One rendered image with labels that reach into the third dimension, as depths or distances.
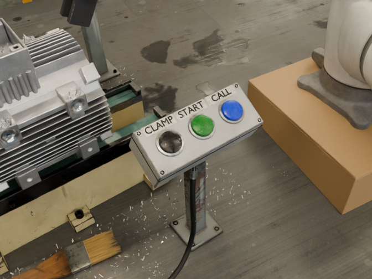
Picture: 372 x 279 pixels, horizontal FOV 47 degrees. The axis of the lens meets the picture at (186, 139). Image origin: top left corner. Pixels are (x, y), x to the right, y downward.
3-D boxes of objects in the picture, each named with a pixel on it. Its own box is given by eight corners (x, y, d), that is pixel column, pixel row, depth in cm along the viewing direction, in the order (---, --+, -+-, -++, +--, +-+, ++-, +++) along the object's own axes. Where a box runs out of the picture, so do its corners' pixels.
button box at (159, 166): (153, 190, 57) (160, 179, 52) (127, 145, 59) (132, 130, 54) (252, 135, 64) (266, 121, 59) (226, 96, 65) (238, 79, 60)
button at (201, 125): (196, 143, 57) (200, 138, 55) (184, 124, 57) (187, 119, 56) (214, 134, 58) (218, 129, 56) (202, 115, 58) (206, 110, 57)
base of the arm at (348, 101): (345, 47, 98) (350, 25, 94) (429, 96, 83) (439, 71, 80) (281, 75, 92) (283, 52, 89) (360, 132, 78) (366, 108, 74)
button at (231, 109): (226, 128, 59) (230, 122, 57) (214, 109, 59) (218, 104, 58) (243, 118, 60) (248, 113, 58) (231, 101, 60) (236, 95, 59)
